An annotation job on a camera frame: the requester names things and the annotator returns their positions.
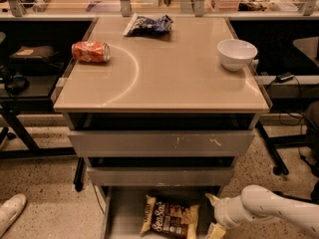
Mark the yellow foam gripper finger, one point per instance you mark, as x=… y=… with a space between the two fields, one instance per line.
x=212 y=198
x=215 y=231

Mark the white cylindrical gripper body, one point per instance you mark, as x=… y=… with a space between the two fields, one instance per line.
x=221 y=211

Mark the brown sea salt chip bag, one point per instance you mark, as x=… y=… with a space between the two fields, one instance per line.
x=170 y=218

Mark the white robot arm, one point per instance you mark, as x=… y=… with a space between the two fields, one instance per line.
x=256 y=204

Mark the top grey drawer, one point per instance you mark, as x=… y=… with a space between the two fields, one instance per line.
x=151 y=143

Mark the grey drawer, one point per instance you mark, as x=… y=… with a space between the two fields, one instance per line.
x=158 y=176
x=151 y=143

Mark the middle grey drawer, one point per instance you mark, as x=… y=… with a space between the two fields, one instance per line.
x=158 y=176

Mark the open bottom drawer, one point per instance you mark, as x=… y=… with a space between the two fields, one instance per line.
x=125 y=207

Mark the grey drawer cabinet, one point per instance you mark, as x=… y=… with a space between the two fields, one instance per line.
x=174 y=83

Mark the blue chip bag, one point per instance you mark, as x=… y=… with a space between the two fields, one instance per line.
x=144 y=26

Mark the black bag on shelf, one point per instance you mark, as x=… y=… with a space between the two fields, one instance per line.
x=34 y=59

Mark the black power adapter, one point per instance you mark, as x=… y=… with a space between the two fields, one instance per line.
x=284 y=77

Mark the white bowl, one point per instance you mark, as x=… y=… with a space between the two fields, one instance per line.
x=235 y=55

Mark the crushed orange soda can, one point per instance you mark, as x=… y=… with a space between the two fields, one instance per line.
x=91 y=52

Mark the white shoe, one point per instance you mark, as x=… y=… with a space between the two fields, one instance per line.
x=10 y=211

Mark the black headphones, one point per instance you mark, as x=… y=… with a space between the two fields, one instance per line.
x=17 y=85

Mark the black table frame left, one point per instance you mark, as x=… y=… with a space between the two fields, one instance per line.
x=10 y=109

